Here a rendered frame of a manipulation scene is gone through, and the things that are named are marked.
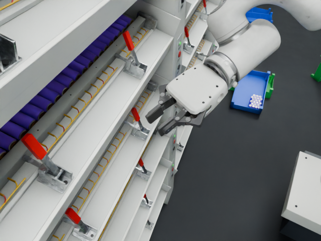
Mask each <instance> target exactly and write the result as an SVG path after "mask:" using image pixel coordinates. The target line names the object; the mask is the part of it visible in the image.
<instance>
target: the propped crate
mask: <svg viewBox="0 0 321 241"><path fill-rule="evenodd" d="M269 75H270V71H267V73H264V72H259V71H255V70H252V71H251V72H250V73H248V74H247V75H246V76H245V77H244V78H242V79H241V80H240V81H239V82H238V85H237V87H236V88H235V90H234V93H233V97H232V101H231V105H230V108H234V109H238V110H243V111H248V112H252V113H256V114H260V113H261V111H262V109H263V104H264V99H265V94H266V90H267V86H268V80H269ZM254 94H255V95H258V96H261V98H262V101H261V103H262V104H261V106H260V107H259V109H258V110H257V109H253V108H249V107H248V105H249V101H250V98H251V96H253V95H254Z"/></svg>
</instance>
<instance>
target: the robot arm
mask: <svg viewBox="0 0 321 241"><path fill-rule="evenodd" d="M262 4H273V5H277V6H279V7H281V8H283V9H285V10H286V11H287V12H288V13H290V14H291V15H292V16H293V17H294V18H295V19H296V20H297V21H298V22H299V23H300V24H301V25H302V26H303V27H304V28H306V29H307V30H309V31H317V30H320V29H321V0H226V1H224V2H223V3H222V4H220V5H219V6H218V7H216V8H215V9H214V10H213V11H212V12H210V14H209V15H208V17H207V25H208V28H209V30H210V31H211V33H212V35H213V36H214V38H215V40H216V41H217V43H218V45H219V48H218V49H217V50H216V51H215V52H214V53H213V54H211V55H210V56H209V57H208V58H206V59H205V60H204V63H203V64H202V63H199V64H197V65H195V66H193V67H191V68H190V69H188V70H186V71H185V72H183V73H182V74H180V75H179V76H177V77H176V78H175V79H174V80H172V81H171V82H170V83H168V84H164V85H160V86H159V93H160V98H159V101H158V105H157V106H155V107H154V108H153V109H151V110H150V111H149V112H148V114H147V115H146V116H145V117H146V119H147V121H148V123H149V124H152V123H153V122H154V121H155V120H156V119H158V118H159V117H160V116H161V115H163V114H164V112H163V111H164V110H166V109H167V108H169V107H170V106H172V105H173V104H174V105H175V106H176V107H177V108H178V109H179V110H180V112H179V113H178V114H177V115H176V116H175V117H169V118H168V119H167V120H166V121H165V122H164V123H162V124H161V125H160V126H159V127H158V128H157V131H158V133H159V135H160V136H163V135H164V134H168V133H169V132H170V131H171V130H173V129H174V128H175V127H176V126H181V125H191V126H194V127H197V128H200V127H201V125H202V122H203V120H204V118H205V117H206V116H207V115H208V114H209V113H210V112H211V111H212V110H213V109H214V108H215V107H216V106H217V105H218V104H219V103H220V102H221V101H222V99H223V98H224V97H225V96H226V94H227V93H228V90H229V89H230V88H231V87H234V88H236V87H237V85H238V82H239V81H240V80H241V79H242V78H244V77H245V76H246V75H247V74H248V73H250V72H251V71H252V70H253V69H254V68H256V67H257V66H258V65H259V64H260V63H262V62H263V61H264V60H265V59H267V58H268V57H269V56H270V55H271V54H273V53H274V52H275V51H276V50H277V49H278V48H279V46H280V43H281V38H280V34H279V32H278V30H277V28H276V27H275V26H274V25H273V24H272V23H271V22H269V21H267V20H265V19H256V20H254V21H253V22H251V23H249V21H248V19H247V18H246V13H247V12H248V11H249V10H251V9H252V8H254V7H256V6H258V5H262ZM166 92H168V93H169V94H168V95H166Z"/></svg>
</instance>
